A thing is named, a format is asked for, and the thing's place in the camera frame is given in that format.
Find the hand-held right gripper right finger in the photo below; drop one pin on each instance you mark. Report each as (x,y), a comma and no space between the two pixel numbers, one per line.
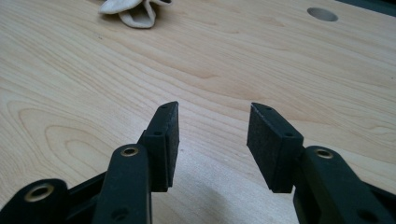
(274,149)

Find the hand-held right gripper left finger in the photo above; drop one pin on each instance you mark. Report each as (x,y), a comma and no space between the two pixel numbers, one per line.
(162,146)

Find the white cloth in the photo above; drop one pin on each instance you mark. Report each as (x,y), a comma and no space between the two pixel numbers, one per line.
(134,11)

